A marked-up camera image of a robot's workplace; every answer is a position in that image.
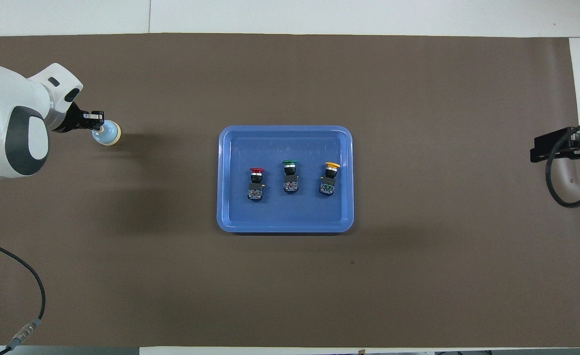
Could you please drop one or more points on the light blue desk bell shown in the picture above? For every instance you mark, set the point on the light blue desk bell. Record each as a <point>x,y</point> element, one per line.
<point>111,135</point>

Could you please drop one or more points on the green push button switch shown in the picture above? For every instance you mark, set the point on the green push button switch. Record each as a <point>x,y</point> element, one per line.
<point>290,182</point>

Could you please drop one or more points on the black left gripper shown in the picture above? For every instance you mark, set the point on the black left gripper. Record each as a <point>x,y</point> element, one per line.
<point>75,122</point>

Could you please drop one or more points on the yellow push button switch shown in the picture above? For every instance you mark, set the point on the yellow push button switch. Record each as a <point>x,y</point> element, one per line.
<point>329,185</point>

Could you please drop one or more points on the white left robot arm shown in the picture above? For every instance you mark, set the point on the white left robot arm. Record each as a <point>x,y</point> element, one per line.
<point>4,118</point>

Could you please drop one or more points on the brown table mat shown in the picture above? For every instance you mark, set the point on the brown table mat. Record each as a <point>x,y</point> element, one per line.
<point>171,276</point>

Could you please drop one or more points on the blue plastic tray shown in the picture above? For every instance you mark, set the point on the blue plastic tray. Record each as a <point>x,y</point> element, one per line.
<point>285,217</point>

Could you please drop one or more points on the red push button switch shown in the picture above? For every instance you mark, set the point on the red push button switch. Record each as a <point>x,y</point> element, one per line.
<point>255,190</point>

